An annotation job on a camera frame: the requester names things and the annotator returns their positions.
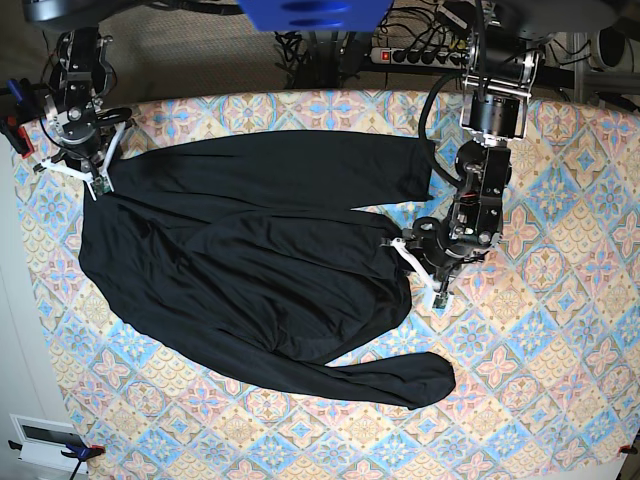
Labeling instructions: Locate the blue clamp lower left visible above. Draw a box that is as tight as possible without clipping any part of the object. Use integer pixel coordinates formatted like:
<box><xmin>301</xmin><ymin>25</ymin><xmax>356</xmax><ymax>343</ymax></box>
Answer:
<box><xmin>8</xmin><ymin>440</ymin><xmax>106</xmax><ymax>479</ymax></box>

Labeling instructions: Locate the blue clamp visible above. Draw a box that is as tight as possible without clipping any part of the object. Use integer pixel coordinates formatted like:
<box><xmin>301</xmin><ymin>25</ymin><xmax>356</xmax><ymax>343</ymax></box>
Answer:
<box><xmin>1</xmin><ymin>78</ymin><xmax>34</xmax><ymax>158</ymax></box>
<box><xmin>8</xmin><ymin>440</ymin><xmax>106</xmax><ymax>479</ymax></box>

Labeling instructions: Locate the white floor box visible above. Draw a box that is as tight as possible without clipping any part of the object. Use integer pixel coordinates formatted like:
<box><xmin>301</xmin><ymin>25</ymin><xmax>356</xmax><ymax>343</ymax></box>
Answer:
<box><xmin>10</xmin><ymin>414</ymin><xmax>83</xmax><ymax>473</ymax></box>

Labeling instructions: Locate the blue clamp upper left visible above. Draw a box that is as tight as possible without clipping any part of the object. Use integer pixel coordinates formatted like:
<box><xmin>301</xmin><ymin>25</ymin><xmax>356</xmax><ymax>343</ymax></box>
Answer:
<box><xmin>1</xmin><ymin>78</ymin><xmax>34</xmax><ymax>158</ymax></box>

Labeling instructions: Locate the orange clamp lower right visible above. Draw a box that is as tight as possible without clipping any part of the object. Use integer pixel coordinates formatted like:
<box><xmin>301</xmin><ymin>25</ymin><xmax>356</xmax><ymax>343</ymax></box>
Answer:
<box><xmin>618</xmin><ymin>445</ymin><xmax>639</xmax><ymax>455</ymax></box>

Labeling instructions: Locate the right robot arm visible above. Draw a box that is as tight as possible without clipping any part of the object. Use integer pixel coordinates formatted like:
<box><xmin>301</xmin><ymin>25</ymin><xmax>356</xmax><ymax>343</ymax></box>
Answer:
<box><xmin>22</xmin><ymin>1</ymin><xmax>132</xmax><ymax>199</ymax></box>

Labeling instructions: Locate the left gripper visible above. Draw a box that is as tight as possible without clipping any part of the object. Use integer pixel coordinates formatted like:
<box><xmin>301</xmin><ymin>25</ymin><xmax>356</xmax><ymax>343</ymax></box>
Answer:
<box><xmin>381</xmin><ymin>197</ymin><xmax>503</xmax><ymax>310</ymax></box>

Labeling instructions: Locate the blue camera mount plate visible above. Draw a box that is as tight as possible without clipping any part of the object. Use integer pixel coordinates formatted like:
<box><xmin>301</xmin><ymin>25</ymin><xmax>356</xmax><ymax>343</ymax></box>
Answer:
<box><xmin>237</xmin><ymin>0</ymin><xmax>393</xmax><ymax>32</ymax></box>

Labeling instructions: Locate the black t-shirt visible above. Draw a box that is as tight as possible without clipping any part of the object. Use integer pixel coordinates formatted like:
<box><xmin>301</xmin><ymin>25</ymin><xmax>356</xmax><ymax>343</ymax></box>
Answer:
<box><xmin>79</xmin><ymin>131</ymin><xmax>456</xmax><ymax>409</ymax></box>

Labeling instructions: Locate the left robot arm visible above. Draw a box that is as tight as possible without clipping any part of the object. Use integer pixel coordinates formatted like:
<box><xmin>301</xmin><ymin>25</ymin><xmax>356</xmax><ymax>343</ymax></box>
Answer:
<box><xmin>387</xmin><ymin>1</ymin><xmax>629</xmax><ymax>310</ymax></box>

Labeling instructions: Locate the white power strip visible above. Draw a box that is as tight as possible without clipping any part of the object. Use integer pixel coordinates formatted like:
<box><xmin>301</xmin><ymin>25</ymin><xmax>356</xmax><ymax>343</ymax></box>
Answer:
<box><xmin>369</xmin><ymin>47</ymin><xmax>466</xmax><ymax>69</ymax></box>

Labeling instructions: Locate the white speaker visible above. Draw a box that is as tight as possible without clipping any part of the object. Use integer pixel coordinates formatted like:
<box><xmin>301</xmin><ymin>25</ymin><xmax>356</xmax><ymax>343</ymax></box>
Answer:
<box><xmin>594</xmin><ymin>27</ymin><xmax>626</xmax><ymax>70</ymax></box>

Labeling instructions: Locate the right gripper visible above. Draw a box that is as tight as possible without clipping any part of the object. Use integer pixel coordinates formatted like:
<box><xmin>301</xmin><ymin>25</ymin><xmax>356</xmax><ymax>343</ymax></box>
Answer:
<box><xmin>32</xmin><ymin>94</ymin><xmax>133</xmax><ymax>200</ymax></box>

